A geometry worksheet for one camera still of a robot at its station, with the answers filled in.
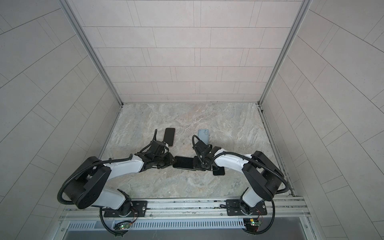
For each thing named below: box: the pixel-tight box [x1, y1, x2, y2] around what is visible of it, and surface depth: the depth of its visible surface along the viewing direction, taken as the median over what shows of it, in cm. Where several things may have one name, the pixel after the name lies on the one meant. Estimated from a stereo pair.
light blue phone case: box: [198, 129, 209, 145], surface depth 101 cm
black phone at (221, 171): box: [213, 166, 225, 176], surface depth 84 cm
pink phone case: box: [163, 127, 176, 147], surface depth 99 cm
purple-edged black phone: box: [163, 128, 176, 147], surface depth 99 cm
